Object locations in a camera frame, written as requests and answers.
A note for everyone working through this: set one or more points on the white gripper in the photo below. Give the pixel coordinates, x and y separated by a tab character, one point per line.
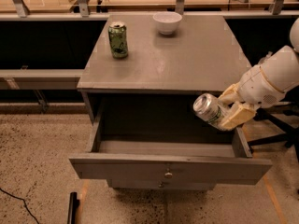
259	86

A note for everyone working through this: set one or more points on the silver 7up can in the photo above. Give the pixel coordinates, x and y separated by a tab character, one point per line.
211	110

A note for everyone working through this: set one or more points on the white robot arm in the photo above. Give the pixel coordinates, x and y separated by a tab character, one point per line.
282	68

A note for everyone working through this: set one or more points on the open grey top drawer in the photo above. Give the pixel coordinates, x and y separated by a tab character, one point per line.
135	140

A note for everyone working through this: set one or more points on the grey wooden drawer cabinet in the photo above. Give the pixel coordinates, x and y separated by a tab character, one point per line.
202	55

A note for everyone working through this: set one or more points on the green standing soda can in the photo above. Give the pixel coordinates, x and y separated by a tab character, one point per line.
118	39

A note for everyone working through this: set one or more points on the white ceramic bowl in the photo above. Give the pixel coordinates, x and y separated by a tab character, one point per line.
167	22

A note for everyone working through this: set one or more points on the black bar on floor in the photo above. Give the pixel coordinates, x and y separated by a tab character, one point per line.
72	208

